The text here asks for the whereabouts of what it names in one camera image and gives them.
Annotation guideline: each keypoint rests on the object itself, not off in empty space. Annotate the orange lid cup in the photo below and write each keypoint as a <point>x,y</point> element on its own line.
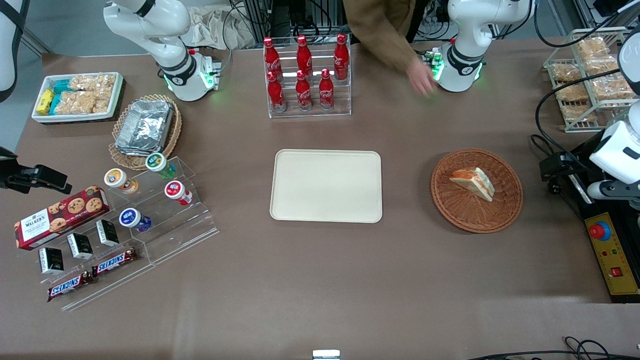
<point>117,179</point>

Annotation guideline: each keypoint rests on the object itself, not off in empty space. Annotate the red lid cup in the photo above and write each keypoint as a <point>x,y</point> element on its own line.
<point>176,191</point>

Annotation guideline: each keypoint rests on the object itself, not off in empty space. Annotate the beige plastic tray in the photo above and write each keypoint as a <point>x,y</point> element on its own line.
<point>326,186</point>

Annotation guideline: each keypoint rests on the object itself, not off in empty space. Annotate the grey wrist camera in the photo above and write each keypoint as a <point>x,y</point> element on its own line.
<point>612,190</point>

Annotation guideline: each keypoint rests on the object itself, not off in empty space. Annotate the yellow snack pack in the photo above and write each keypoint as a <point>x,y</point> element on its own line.
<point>45,101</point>

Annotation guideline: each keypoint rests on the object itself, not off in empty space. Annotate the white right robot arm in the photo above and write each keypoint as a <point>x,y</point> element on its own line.
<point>170,35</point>

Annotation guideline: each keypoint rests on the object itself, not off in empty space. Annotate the Snickers chocolate bar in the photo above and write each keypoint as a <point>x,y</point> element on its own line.
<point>114,262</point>
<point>70,286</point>

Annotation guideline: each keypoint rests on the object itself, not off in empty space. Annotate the red Walkers cookie box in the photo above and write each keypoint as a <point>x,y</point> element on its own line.
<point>60,217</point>

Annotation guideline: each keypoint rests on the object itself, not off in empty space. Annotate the crumpled beige bag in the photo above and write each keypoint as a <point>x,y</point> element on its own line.
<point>215,27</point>

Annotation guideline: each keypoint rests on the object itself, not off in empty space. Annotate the rice cracker snack bag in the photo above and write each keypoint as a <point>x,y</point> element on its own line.
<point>92,82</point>
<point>75,102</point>

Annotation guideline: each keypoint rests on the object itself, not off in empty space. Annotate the teal snack pack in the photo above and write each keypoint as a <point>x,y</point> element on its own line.
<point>62,86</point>
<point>54,104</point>

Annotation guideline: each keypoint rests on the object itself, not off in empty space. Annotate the blue lid cup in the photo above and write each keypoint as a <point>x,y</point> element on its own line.
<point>131,218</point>

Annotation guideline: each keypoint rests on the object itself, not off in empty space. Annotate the black yellow control box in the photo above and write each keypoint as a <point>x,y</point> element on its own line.
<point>612,260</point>

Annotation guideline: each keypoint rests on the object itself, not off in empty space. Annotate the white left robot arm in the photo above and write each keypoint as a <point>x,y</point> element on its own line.
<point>470,35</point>

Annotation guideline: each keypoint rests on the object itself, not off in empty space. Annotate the clear acrylic stepped display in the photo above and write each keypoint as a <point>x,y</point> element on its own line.
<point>175,227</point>

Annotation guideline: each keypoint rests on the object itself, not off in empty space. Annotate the clear bagged cracker pack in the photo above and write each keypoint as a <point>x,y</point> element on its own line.
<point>571,93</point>
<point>600,65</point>
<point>579,113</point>
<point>592,47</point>
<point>611,89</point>
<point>566,72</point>

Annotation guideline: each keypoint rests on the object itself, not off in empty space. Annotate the oval light wicker basket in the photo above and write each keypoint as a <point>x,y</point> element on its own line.
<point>170,137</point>

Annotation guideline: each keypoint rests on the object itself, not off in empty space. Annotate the clear acrylic bottle rack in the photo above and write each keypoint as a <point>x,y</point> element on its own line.
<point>310,114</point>

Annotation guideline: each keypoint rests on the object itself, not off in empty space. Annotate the red cola bottle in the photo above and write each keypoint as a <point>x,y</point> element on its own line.
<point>326,91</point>
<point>304,54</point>
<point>272,56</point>
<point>275,94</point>
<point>303,92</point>
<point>341,57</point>

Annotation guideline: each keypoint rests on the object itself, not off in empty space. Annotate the small black box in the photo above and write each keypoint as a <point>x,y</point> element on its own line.
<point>107,233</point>
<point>51,261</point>
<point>80,246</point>

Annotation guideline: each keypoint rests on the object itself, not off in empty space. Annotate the small white edge object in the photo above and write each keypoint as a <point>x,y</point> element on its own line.
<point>326,355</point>

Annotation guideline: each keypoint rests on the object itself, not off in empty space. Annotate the person's bare hand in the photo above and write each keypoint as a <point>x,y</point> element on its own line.
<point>424,77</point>

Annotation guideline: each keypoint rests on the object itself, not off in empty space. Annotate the stack of foil containers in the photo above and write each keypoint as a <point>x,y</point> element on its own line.
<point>145,127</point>

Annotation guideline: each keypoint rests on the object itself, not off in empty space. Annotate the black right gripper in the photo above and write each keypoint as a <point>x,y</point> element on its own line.
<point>11,176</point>

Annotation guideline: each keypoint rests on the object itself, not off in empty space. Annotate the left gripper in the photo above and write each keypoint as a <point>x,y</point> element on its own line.
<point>575,167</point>

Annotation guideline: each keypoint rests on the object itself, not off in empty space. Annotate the green lid cup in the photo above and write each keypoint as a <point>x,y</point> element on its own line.
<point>157,162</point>

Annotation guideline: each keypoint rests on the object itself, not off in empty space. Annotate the brown sleeved forearm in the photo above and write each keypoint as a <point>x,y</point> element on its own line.
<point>380,27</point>

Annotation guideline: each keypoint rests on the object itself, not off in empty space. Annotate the triangular sandwich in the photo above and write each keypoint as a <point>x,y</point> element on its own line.
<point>475,184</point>

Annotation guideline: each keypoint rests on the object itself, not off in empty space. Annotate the round brown wicker basket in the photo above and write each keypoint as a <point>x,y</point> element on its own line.
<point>460,210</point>

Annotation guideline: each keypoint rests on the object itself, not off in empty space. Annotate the white rectangular snack tray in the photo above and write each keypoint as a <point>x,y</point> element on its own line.
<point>80,118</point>

